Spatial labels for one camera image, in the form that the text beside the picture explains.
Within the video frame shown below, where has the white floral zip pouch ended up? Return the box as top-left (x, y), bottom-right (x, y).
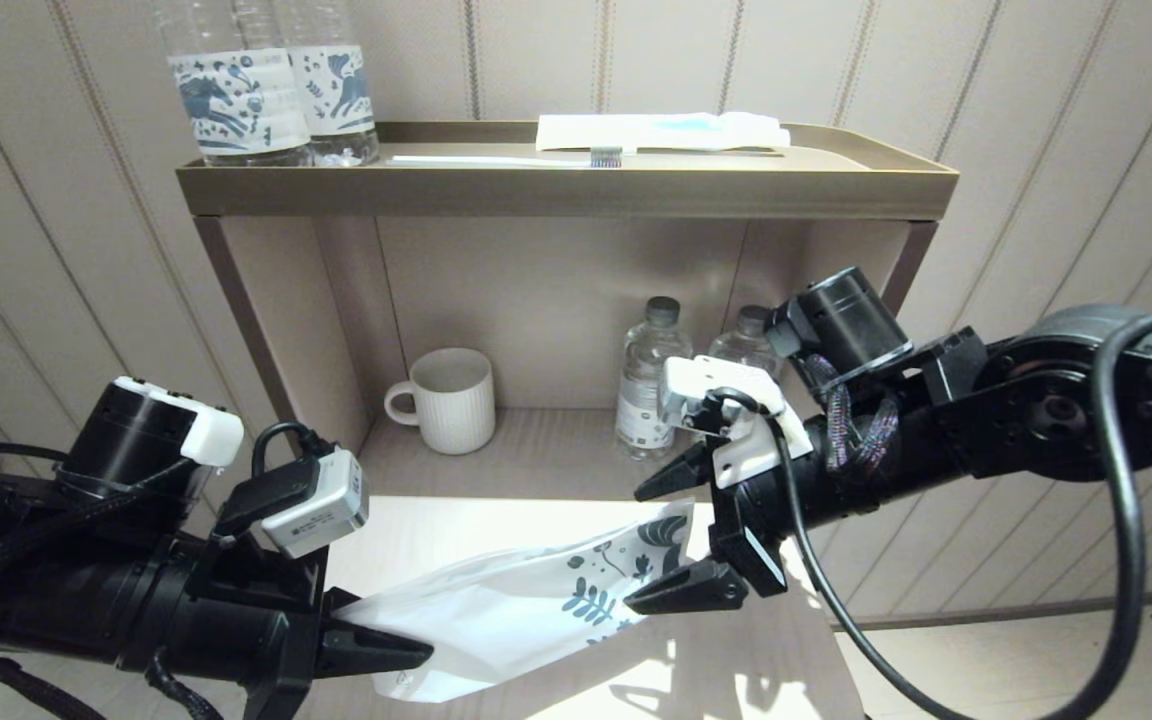
top-left (334, 498), bottom-right (697, 704)

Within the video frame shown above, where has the small clear water bottle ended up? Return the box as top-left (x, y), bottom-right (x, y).
top-left (706, 305), bottom-right (785, 383)
top-left (616, 296), bottom-right (694, 463)

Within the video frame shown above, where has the white ribbed mug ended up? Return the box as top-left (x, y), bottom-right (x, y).
top-left (385, 348), bottom-right (497, 457)

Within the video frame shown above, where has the beige wooden shelf cabinet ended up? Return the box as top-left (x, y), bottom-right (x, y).
top-left (194, 215), bottom-right (937, 511)

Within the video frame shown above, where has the brown metal shelf tray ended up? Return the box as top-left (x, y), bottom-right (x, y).
top-left (174, 122), bottom-right (962, 219)

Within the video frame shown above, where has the white wrapped blue toothbrush pack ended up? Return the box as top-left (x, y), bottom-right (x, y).
top-left (536, 112), bottom-right (792, 153)

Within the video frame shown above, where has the white toothbrush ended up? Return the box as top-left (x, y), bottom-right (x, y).
top-left (386, 147), bottom-right (625, 168)

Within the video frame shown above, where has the large bottle blue deer label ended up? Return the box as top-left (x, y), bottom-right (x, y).
top-left (271, 0), bottom-right (380, 166)
top-left (151, 0), bottom-right (315, 168)

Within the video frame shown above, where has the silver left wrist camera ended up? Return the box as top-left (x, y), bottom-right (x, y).
top-left (221, 448), bottom-right (370, 559)

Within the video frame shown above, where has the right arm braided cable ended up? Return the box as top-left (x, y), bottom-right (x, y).
top-left (806, 355), bottom-right (899, 476)

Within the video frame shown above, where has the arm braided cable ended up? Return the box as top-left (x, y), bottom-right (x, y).
top-left (806, 355), bottom-right (899, 476)
top-left (0, 460), bottom-right (222, 720)

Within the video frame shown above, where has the black left camera cable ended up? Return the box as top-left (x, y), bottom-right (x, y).
top-left (251, 420), bottom-right (337, 481)

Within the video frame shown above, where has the black camera cable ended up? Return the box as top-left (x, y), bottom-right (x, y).
top-left (251, 420), bottom-right (337, 481)
top-left (706, 300), bottom-right (1152, 720)

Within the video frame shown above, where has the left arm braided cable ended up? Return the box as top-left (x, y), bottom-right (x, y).
top-left (0, 460), bottom-right (222, 720)

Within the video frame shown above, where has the black right camera cable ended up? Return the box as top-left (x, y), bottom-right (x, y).
top-left (706, 300), bottom-right (1152, 720)

